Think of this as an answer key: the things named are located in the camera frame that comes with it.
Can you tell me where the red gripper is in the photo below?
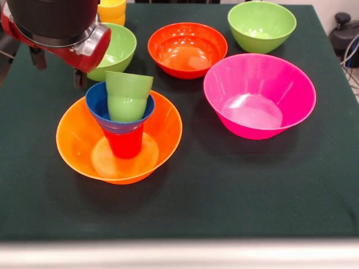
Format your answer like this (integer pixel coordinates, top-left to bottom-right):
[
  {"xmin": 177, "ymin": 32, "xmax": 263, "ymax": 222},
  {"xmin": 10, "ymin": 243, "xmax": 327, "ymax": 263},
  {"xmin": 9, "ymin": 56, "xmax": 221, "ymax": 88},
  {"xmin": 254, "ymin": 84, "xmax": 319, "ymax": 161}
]
[{"xmin": 1, "ymin": 2, "xmax": 112, "ymax": 90}]

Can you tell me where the small blue plastic bowl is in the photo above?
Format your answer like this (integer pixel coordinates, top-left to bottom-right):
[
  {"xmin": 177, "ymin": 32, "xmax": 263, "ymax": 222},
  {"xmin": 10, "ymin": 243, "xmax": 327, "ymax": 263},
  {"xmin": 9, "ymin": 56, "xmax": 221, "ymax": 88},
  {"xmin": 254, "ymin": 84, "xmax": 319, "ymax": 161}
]
[{"xmin": 85, "ymin": 81, "xmax": 155, "ymax": 135}]

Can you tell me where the green plastic cup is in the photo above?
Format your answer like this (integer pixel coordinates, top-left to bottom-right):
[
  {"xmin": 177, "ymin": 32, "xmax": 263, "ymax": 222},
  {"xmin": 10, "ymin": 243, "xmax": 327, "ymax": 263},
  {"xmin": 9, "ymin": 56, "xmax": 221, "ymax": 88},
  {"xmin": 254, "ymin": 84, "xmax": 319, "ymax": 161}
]
[
  {"xmin": 105, "ymin": 71, "xmax": 154, "ymax": 101},
  {"xmin": 107, "ymin": 95, "xmax": 149, "ymax": 122}
]

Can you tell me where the red plastic cup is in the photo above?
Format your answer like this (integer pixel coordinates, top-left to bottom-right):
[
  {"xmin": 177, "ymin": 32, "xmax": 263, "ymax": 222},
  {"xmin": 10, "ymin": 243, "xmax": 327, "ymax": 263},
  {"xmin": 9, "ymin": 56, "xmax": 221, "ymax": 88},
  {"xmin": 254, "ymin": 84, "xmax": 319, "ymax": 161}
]
[{"xmin": 102, "ymin": 124, "xmax": 144, "ymax": 160}]

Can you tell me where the large orange plastic bowl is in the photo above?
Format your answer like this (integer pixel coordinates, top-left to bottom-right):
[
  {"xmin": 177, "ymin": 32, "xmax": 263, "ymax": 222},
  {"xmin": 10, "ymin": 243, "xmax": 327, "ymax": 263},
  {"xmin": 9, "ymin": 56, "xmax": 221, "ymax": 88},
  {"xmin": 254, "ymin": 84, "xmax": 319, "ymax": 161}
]
[{"xmin": 56, "ymin": 90, "xmax": 183, "ymax": 185}]

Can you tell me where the large pink plastic bowl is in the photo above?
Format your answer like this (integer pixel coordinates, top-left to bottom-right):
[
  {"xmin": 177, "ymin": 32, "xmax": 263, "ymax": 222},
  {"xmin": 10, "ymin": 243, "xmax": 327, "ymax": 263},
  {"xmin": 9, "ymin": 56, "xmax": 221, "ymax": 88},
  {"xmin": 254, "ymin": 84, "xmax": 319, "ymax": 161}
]
[{"xmin": 203, "ymin": 53, "xmax": 317, "ymax": 141}]

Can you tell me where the green plastic bowl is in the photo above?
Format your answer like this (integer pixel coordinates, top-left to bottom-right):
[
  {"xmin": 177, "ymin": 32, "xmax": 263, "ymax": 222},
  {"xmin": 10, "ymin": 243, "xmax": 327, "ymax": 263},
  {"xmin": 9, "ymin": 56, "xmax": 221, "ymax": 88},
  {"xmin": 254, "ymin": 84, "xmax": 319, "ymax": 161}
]
[
  {"xmin": 86, "ymin": 22, "xmax": 137, "ymax": 82},
  {"xmin": 227, "ymin": 1, "xmax": 297, "ymax": 54}
]

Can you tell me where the yellow plastic cup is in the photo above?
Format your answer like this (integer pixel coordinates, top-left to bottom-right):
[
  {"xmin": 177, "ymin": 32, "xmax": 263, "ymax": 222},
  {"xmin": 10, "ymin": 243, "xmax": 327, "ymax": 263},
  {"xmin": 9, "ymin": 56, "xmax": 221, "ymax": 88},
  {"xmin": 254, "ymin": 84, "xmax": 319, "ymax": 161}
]
[
  {"xmin": 105, "ymin": 12, "xmax": 126, "ymax": 27},
  {"xmin": 97, "ymin": 0, "xmax": 127, "ymax": 18}
]

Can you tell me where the red-orange plastic bowl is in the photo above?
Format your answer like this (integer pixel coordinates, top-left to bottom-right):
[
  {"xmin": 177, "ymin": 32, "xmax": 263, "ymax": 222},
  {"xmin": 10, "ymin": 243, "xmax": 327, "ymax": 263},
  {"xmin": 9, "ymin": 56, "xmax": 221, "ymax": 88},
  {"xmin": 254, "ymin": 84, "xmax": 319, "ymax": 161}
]
[{"xmin": 148, "ymin": 22, "xmax": 228, "ymax": 80}]

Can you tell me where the dark green table cloth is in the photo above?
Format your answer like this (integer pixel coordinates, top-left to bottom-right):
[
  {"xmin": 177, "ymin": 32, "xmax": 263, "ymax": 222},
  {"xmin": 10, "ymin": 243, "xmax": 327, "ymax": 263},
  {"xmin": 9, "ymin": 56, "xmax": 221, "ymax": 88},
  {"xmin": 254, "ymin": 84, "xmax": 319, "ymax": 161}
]
[{"xmin": 0, "ymin": 1, "xmax": 359, "ymax": 242}]

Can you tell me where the grey cable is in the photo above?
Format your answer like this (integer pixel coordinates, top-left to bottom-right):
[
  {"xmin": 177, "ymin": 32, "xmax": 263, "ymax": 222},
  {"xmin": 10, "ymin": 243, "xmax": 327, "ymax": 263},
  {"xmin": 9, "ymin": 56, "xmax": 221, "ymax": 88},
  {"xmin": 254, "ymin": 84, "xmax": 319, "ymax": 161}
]
[{"xmin": 340, "ymin": 33, "xmax": 359, "ymax": 96}]

